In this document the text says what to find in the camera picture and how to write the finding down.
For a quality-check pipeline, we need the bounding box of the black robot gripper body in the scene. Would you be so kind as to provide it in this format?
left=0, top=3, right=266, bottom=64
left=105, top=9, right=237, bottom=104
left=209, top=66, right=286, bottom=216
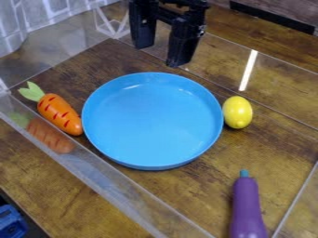
left=157, top=0, right=210, bottom=26

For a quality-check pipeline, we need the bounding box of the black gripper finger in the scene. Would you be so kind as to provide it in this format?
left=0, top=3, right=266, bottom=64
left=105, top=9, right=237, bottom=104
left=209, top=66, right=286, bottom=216
left=168, top=17, right=205, bottom=68
left=130, top=0, right=159, bottom=49

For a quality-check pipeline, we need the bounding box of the orange toy carrot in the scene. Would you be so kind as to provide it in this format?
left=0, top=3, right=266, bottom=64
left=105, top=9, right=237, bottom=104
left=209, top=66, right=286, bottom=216
left=18, top=82, right=83, bottom=136

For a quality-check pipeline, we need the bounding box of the dark wooden ledge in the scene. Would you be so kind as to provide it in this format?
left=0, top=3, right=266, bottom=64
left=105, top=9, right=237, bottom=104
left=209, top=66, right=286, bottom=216
left=230, top=0, right=318, bottom=36

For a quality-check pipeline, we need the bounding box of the yellow toy lemon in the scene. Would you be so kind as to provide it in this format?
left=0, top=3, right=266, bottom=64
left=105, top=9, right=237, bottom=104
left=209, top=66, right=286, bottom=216
left=222, top=96, right=254, bottom=129

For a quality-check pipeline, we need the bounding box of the white sheer curtain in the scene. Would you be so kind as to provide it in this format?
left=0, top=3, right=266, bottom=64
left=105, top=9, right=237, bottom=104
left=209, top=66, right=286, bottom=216
left=0, top=0, right=119, bottom=58

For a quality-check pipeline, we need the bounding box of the blue round plate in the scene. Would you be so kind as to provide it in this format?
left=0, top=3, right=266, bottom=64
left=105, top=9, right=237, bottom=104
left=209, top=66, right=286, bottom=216
left=82, top=73, right=224, bottom=170

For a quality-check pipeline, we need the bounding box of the purple toy eggplant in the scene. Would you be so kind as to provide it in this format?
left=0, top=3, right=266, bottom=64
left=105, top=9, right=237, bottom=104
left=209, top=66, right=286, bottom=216
left=230, top=169, right=269, bottom=238

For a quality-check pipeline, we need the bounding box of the blue plastic object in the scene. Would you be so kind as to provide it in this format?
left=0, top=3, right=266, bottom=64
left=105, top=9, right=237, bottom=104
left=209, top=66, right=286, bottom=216
left=0, top=205, right=29, bottom=238

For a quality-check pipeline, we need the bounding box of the clear acrylic enclosure wall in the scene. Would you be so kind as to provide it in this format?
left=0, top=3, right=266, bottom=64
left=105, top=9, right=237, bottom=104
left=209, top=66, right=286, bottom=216
left=0, top=0, right=318, bottom=238

